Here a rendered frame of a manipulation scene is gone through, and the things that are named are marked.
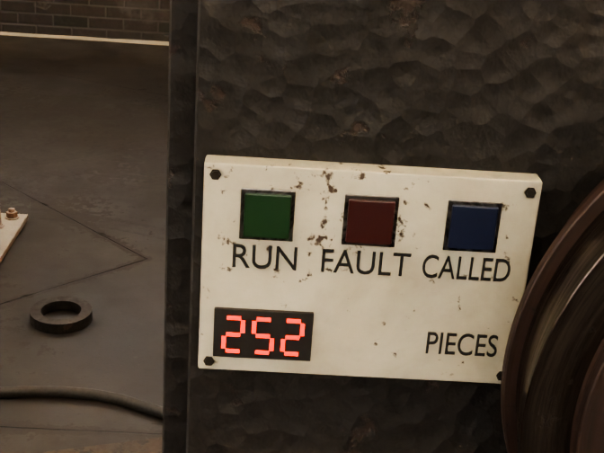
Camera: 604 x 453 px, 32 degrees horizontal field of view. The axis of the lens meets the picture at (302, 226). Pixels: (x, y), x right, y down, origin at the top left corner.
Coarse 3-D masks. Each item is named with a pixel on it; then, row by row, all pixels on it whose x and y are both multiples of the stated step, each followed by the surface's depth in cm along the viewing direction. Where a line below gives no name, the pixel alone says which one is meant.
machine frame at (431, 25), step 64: (192, 0) 84; (256, 0) 76; (320, 0) 76; (384, 0) 76; (448, 0) 76; (512, 0) 76; (576, 0) 76; (192, 64) 86; (256, 64) 78; (320, 64) 78; (384, 64) 78; (448, 64) 78; (512, 64) 78; (576, 64) 78; (192, 128) 88; (256, 128) 80; (320, 128) 80; (384, 128) 80; (448, 128) 80; (512, 128) 80; (576, 128) 80; (192, 192) 91; (576, 192) 82; (192, 256) 84; (192, 320) 86; (192, 384) 88; (256, 384) 88; (320, 384) 88; (384, 384) 88; (448, 384) 89; (192, 448) 91; (256, 448) 91; (320, 448) 91; (384, 448) 91; (448, 448) 91
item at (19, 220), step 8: (0, 216) 371; (8, 216) 379; (16, 216) 380; (24, 216) 383; (0, 224) 372; (8, 224) 375; (16, 224) 376; (24, 224) 381; (0, 232) 368; (8, 232) 368; (16, 232) 369; (0, 240) 361; (8, 240) 362; (0, 248) 355; (8, 248) 359; (0, 256) 349
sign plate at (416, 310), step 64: (256, 192) 79; (320, 192) 80; (384, 192) 80; (448, 192) 80; (512, 192) 80; (256, 256) 82; (320, 256) 82; (384, 256) 82; (448, 256) 82; (512, 256) 82; (256, 320) 83; (320, 320) 84; (384, 320) 84; (448, 320) 84; (512, 320) 84
